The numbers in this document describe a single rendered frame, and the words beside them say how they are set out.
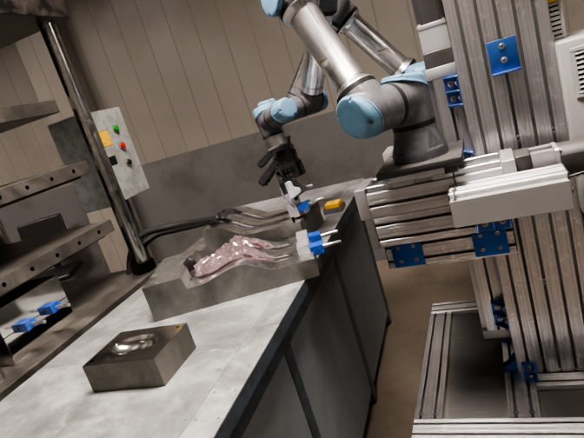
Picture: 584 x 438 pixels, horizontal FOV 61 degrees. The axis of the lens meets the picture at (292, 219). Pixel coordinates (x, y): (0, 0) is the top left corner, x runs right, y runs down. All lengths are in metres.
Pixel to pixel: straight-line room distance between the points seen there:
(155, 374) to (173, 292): 0.38
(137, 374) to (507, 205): 0.93
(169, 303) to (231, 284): 0.19
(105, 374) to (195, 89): 2.80
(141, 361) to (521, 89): 1.20
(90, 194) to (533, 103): 1.72
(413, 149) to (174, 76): 2.71
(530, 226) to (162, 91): 2.93
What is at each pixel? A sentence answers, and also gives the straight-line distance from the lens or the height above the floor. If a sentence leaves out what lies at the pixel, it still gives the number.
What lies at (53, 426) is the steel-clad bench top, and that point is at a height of 0.80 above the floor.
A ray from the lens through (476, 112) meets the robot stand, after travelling 1.55.
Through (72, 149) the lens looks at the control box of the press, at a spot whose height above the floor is 1.35.
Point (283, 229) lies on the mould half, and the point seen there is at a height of 0.87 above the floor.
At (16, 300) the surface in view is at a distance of 1.77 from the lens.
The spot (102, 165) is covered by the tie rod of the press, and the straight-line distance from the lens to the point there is 2.08.
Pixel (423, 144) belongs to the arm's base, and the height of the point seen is 1.08.
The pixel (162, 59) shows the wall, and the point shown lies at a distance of 3.88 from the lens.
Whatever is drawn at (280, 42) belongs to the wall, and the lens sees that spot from 3.46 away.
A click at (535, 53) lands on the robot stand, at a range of 1.53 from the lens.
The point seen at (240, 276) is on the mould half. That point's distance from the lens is 1.43.
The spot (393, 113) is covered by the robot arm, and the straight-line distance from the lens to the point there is 1.29.
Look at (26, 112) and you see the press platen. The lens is 2.03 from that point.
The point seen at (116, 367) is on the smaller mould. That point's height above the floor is 0.86.
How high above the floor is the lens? 1.32
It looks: 14 degrees down
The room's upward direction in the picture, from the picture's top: 17 degrees counter-clockwise
